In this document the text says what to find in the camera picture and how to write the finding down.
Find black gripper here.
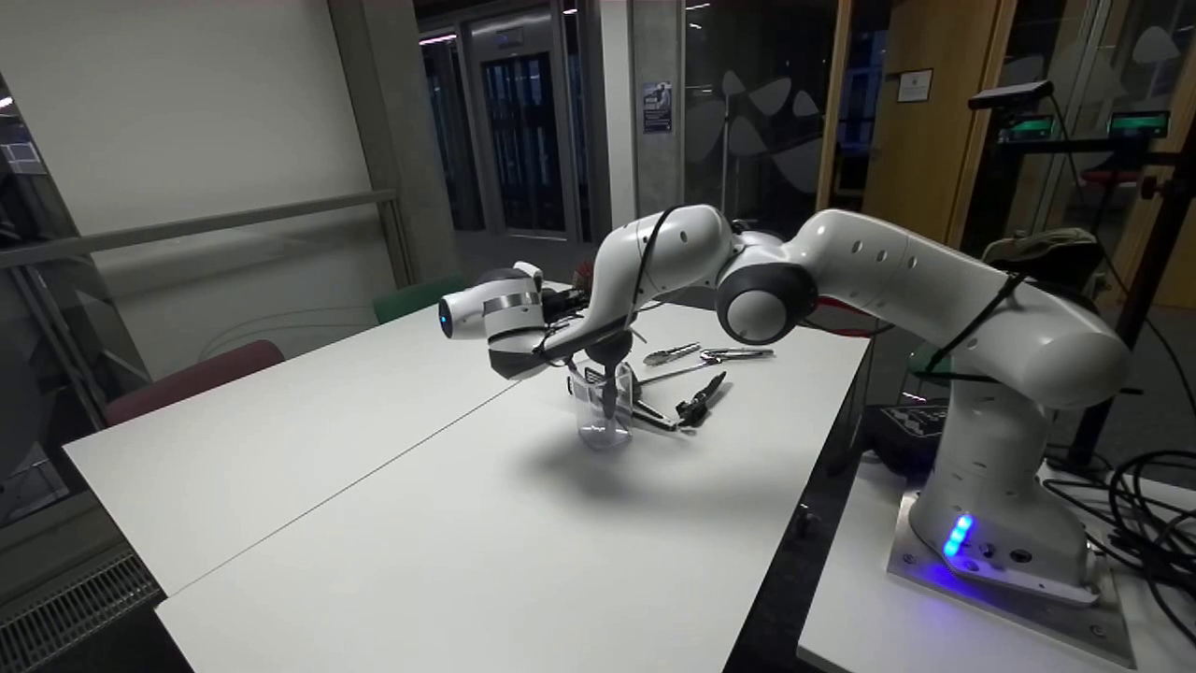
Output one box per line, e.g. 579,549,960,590
542,289,585,326

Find robot base table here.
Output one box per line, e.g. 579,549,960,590
800,459,1196,673

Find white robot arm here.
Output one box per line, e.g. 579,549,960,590
437,200,1128,605

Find clear plastic cup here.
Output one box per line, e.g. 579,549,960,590
569,362,636,453

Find silver tongs near cup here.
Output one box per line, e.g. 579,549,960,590
643,343,768,384

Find black ladle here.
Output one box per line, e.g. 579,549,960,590
585,327,630,416

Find far green chair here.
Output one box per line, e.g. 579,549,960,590
368,269,476,326

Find black red utensil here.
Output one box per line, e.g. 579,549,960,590
675,371,726,427

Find dark red chair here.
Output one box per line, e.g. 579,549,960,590
102,338,283,427

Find black control box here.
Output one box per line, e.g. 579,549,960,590
863,399,944,480

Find metal handrail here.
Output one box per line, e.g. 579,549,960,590
0,190,397,269

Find black cable bundle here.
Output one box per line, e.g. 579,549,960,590
1041,446,1196,651

